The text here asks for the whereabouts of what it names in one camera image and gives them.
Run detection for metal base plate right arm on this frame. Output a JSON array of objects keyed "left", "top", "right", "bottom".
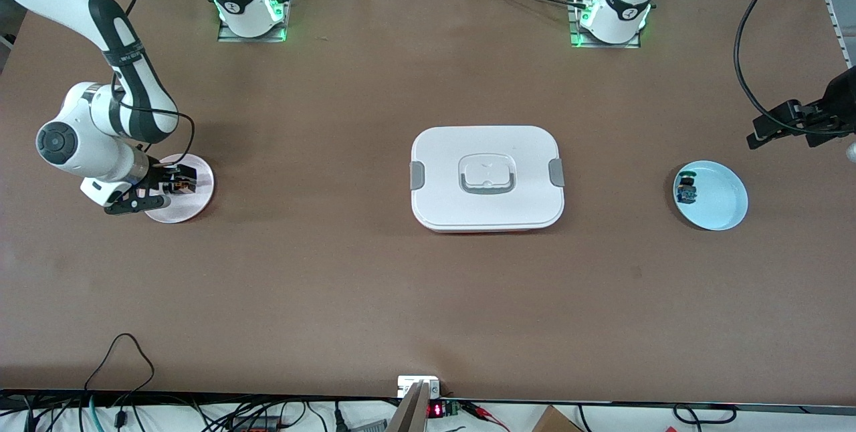
[{"left": 217, "top": 0, "right": 294, "bottom": 43}]

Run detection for white lunch box grey clips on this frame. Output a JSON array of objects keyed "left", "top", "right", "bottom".
[{"left": 409, "top": 126, "right": 566, "bottom": 234}]

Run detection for brown cardboard box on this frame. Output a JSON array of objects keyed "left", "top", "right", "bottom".
[{"left": 532, "top": 405, "right": 584, "bottom": 432}]

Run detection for pink round plate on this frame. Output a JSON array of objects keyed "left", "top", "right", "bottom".
[{"left": 142, "top": 153, "right": 215, "bottom": 224}]

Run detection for light blue round plate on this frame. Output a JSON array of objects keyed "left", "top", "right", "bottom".
[{"left": 672, "top": 160, "right": 749, "bottom": 231}]

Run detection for white socket block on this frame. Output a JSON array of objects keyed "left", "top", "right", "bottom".
[{"left": 397, "top": 376, "right": 441, "bottom": 399}]

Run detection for grey aluminium profile bar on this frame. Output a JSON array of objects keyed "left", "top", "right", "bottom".
[{"left": 387, "top": 382, "right": 431, "bottom": 432}]

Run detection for red clip test leads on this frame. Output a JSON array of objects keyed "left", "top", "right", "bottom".
[{"left": 460, "top": 401, "right": 512, "bottom": 432}]

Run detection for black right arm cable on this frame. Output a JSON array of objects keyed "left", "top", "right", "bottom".
[{"left": 90, "top": 0, "right": 196, "bottom": 165}]

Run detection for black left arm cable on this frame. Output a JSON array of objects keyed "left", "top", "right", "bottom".
[{"left": 734, "top": 0, "right": 803, "bottom": 126}]

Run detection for perforated aluminium rail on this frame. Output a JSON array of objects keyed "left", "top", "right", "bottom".
[{"left": 801, "top": 0, "right": 853, "bottom": 70}]

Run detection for green blue switch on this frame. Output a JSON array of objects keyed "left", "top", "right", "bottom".
[{"left": 675, "top": 169, "right": 698, "bottom": 205}]

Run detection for black looped table cable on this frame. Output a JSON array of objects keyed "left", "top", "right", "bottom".
[{"left": 84, "top": 333, "right": 156, "bottom": 407}]

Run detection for black coiled cable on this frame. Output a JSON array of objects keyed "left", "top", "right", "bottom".
[{"left": 672, "top": 403, "right": 738, "bottom": 425}]

